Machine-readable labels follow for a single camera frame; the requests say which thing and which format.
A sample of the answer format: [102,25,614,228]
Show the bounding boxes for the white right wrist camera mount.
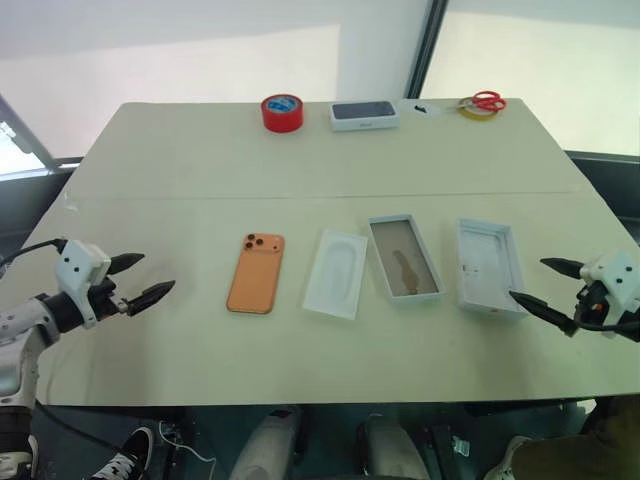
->
[579,248,640,327]

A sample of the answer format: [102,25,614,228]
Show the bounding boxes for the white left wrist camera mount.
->
[54,239,112,330]

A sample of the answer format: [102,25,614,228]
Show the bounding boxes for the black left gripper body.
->
[91,276,132,322]

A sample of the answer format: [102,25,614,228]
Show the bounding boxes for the white box lid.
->
[457,217,529,318]

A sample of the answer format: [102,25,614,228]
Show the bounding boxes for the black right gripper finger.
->
[508,290,577,338]
[539,257,584,282]

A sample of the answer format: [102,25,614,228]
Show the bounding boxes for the orange smartphone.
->
[225,232,287,316]

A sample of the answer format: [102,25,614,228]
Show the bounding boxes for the thin white floor cable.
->
[157,418,218,479]

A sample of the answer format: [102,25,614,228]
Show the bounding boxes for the white box bottom with cable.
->
[367,213,447,306]

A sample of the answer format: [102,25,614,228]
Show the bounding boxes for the black and white sneaker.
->
[88,424,154,480]

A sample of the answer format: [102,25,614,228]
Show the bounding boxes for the red-handled scissors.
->
[455,90,508,111]

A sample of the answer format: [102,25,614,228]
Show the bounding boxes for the pale grey sneaker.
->
[481,435,532,480]

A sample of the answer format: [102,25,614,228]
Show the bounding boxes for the white rounded robot leg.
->
[227,407,302,480]
[356,413,432,480]

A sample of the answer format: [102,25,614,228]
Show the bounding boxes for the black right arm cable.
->
[572,312,640,333]

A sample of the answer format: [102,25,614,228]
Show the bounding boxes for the red tape roll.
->
[260,92,307,135]

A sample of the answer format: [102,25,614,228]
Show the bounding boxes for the olive trouser leg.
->
[513,398,640,480]

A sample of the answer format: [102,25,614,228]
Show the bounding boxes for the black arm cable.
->
[0,238,68,267]
[572,312,640,333]

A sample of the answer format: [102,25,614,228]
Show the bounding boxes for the slanted dark window frame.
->
[0,92,57,174]

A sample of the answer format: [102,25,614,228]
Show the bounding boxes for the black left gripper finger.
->
[123,279,177,318]
[108,252,147,276]

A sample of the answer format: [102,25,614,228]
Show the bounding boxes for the black window frame post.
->
[402,0,450,101]

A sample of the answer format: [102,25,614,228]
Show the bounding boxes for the closed white phone box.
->
[328,100,402,133]

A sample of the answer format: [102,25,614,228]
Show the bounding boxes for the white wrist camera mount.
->
[579,248,640,327]
[54,239,112,330]

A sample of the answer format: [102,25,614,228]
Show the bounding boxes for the white moulded insert tray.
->
[301,228,369,320]

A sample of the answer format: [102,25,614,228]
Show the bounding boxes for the yellow tape roll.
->
[458,97,502,123]

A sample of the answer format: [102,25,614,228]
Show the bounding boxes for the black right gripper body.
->
[573,279,609,327]

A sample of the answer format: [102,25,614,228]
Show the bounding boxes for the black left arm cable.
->
[0,238,68,267]

